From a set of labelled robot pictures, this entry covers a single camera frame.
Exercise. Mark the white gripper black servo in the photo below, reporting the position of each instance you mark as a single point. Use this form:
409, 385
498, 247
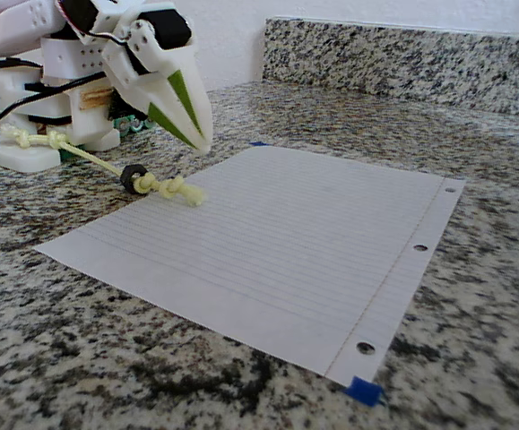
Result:
166, 80

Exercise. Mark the black hex nut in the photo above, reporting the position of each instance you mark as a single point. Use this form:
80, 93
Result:
129, 181

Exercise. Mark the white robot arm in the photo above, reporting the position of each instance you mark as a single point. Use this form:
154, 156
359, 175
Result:
75, 58

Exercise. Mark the servo controller circuit board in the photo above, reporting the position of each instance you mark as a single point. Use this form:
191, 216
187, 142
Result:
129, 125

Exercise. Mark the wooden stick shims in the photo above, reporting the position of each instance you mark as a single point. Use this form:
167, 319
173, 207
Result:
93, 99

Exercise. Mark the blue tape piece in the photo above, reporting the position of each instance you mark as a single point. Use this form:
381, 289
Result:
258, 143
364, 390

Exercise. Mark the lined paper sheet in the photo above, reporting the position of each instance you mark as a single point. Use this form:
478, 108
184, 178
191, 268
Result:
286, 246

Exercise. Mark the granite backsplash ledge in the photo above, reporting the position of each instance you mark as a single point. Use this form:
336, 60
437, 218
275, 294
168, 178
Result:
398, 58

